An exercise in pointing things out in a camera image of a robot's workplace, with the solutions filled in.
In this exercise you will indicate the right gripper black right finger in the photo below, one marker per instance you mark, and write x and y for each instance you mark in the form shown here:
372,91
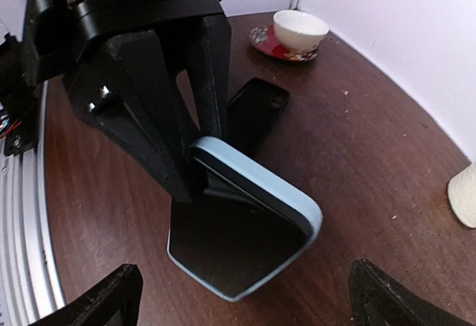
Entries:
378,299

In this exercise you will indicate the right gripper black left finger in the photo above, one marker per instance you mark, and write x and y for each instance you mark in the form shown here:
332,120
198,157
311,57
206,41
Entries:
115,300

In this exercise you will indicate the black smartphone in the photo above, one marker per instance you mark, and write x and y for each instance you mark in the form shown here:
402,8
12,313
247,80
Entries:
238,244
252,113

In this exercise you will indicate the black smartphone under blue case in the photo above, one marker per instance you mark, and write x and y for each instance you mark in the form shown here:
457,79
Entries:
252,113

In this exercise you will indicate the aluminium front rail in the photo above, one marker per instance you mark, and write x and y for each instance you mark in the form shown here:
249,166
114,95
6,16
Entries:
30,283

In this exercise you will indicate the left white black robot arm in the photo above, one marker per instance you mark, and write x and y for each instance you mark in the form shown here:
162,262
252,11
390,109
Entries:
92,85

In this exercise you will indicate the red floral saucer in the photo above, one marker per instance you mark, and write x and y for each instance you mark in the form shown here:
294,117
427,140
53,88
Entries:
263,39

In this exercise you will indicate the light blue phone case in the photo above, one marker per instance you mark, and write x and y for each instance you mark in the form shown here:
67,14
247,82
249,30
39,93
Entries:
275,192

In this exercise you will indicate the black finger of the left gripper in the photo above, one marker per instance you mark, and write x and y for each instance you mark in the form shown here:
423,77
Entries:
208,66
152,99

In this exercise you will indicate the cream ribbed cup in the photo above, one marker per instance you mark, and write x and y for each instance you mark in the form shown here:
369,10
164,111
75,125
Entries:
461,192

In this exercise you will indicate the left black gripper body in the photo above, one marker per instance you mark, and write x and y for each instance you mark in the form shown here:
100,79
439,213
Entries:
59,33

